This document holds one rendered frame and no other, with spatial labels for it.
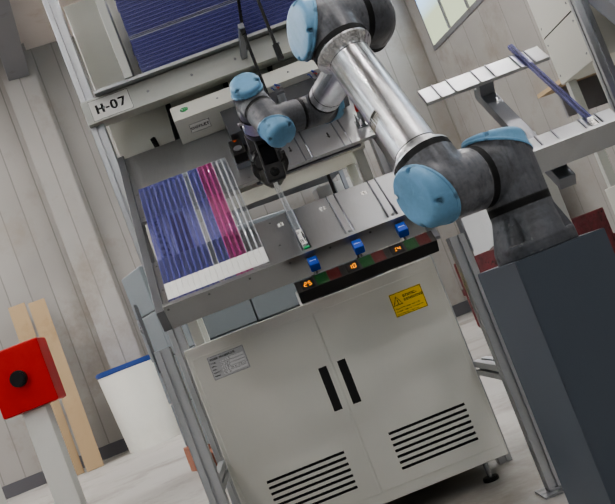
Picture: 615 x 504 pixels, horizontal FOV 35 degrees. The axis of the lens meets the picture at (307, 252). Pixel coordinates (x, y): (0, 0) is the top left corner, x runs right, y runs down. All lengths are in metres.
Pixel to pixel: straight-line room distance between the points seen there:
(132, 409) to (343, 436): 6.21
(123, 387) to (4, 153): 2.62
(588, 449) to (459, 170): 0.52
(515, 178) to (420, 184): 0.18
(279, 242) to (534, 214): 0.80
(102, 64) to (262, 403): 1.15
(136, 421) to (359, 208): 6.52
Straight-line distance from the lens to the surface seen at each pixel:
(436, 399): 2.63
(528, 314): 1.73
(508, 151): 1.76
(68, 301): 9.56
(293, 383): 2.59
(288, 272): 2.29
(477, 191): 1.71
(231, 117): 2.75
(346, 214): 2.38
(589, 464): 1.77
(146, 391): 8.73
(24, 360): 2.47
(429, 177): 1.66
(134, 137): 3.00
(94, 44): 3.08
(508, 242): 1.76
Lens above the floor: 0.60
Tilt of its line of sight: 3 degrees up
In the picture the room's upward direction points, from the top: 21 degrees counter-clockwise
